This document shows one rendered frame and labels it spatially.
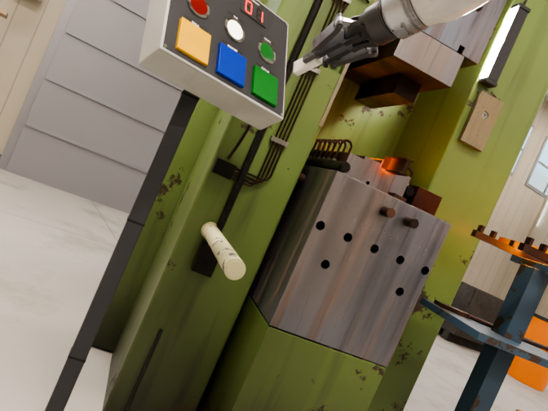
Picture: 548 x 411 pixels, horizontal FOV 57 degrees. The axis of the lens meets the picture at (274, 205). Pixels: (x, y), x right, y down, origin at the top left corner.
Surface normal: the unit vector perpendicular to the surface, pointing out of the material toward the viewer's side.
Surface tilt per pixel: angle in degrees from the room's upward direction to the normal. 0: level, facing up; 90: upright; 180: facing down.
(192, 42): 60
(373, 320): 90
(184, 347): 90
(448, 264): 90
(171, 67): 150
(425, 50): 90
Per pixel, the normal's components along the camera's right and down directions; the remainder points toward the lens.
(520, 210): 0.45, 0.22
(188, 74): -0.05, 0.93
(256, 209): 0.24, 0.13
